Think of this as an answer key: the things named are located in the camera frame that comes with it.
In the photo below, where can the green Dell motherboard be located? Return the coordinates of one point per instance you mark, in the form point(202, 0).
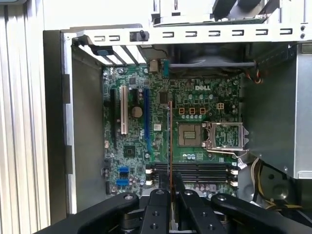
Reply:
point(136, 136)

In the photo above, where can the white expansion slot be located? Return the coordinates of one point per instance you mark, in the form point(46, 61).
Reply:
point(123, 109)

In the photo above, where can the black open PC case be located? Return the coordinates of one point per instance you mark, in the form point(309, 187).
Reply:
point(83, 122)

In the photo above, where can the black case fan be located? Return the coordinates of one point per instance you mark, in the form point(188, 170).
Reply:
point(212, 59)

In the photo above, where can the blue SATA port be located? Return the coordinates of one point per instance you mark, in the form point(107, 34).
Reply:
point(123, 182)
point(123, 171)

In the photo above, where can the teal port connector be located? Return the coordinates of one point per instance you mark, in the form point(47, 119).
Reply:
point(165, 67)

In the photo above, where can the short black expansion slot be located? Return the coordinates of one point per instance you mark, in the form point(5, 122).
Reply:
point(134, 95)

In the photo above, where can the blue expansion slot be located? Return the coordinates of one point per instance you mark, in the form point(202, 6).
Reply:
point(147, 119)

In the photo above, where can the metal socket cover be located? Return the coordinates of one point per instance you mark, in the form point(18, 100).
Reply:
point(228, 124)

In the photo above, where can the grey plastic parts rack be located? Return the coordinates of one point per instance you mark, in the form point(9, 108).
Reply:
point(170, 14)

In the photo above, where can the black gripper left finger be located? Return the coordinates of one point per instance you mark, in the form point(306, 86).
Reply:
point(156, 219)

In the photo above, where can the CPU socket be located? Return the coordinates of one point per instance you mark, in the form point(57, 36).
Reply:
point(189, 135)

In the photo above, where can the long black expansion slot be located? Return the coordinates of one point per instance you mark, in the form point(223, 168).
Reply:
point(112, 117)

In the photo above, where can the black square chipset chip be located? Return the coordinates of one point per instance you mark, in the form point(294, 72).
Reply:
point(129, 151)

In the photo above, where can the grey power supply unit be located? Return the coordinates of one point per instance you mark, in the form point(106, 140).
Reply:
point(270, 109)

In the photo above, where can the black RAM slot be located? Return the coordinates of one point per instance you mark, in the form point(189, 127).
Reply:
point(207, 176)
point(207, 166)
point(207, 171)
point(207, 181)

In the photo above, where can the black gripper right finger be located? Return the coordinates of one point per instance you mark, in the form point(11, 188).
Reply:
point(206, 220)

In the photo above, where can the round coin cell battery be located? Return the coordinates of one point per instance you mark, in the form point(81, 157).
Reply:
point(137, 112)

